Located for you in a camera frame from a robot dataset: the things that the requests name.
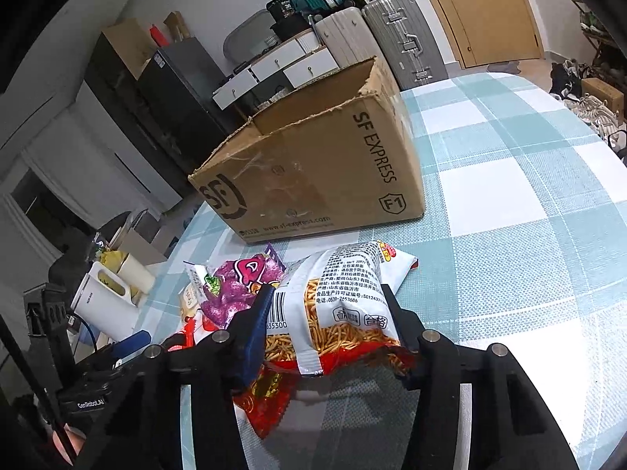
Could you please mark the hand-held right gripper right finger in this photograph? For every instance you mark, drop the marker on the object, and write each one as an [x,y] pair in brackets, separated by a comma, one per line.
[406,323]

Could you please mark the grey oval mirror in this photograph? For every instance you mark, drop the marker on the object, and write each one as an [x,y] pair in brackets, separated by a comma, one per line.
[245,39]

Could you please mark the purple snack packet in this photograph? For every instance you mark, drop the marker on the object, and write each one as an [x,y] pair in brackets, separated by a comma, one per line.
[235,289]

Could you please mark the brown paper bag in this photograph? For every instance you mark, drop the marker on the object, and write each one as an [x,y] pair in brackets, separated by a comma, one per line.
[179,27]

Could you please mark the silver suitcase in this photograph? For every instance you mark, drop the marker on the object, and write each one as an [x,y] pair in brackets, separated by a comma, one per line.
[406,39]

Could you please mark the beige suitcase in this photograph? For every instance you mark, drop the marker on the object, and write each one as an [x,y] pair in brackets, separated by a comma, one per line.
[343,39]

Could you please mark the small cardboard carton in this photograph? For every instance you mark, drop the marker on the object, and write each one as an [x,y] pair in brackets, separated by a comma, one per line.
[600,90]

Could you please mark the grey doormat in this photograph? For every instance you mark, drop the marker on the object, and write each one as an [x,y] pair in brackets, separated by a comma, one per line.
[505,66]

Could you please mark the scattered pile of shoes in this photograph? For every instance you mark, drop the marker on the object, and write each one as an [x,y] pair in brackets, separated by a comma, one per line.
[592,112]

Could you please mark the flat cardboard sheet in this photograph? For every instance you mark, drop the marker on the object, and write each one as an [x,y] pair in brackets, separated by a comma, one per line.
[127,39]

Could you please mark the black shoe rack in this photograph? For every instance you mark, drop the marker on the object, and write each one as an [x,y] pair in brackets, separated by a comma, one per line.
[605,54]

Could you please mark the white drawer dresser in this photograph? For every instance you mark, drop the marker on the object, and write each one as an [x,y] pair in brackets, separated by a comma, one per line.
[294,56]

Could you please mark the brown cardboard box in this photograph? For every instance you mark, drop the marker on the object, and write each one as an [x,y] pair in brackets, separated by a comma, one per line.
[303,181]

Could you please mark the yellow bag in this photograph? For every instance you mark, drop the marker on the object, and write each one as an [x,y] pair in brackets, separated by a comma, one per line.
[113,259]

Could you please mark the pale yellow snack packet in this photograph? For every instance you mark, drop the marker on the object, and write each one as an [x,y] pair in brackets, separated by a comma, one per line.
[190,301]

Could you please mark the person's left hand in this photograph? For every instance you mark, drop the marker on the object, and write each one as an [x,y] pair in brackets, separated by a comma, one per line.
[68,445]

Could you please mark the wooden door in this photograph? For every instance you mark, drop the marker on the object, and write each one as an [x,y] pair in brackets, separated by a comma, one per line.
[490,10]

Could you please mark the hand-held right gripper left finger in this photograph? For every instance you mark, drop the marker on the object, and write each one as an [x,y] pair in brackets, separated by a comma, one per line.
[257,323]

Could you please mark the small red snack packet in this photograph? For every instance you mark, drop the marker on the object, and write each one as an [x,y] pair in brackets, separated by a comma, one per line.
[181,338]

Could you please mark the cream cup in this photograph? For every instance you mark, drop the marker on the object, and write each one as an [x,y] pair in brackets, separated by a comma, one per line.
[137,274]

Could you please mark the black storage box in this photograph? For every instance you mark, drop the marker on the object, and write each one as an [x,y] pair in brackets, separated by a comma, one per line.
[289,29]

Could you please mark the noodle stick snack packet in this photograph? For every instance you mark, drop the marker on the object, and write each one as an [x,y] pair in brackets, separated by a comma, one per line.
[343,293]

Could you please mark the dark grey refrigerator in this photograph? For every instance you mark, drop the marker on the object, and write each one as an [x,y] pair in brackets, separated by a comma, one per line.
[186,88]

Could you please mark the rows of racked sneakers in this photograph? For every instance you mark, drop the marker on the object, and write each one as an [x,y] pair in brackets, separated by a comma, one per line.
[588,22]

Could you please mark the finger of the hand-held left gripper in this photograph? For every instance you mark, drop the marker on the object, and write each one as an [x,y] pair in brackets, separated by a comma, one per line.
[130,342]

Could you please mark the black tall cabinet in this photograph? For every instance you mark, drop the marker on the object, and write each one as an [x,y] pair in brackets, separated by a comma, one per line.
[122,107]

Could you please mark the red bag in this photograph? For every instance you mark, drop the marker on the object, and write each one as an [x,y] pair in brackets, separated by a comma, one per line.
[159,35]

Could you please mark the plain open brown carton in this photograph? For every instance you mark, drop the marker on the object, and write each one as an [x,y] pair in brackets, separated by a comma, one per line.
[139,245]

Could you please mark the black printed bag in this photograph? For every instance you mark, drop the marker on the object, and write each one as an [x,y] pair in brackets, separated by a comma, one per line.
[281,9]

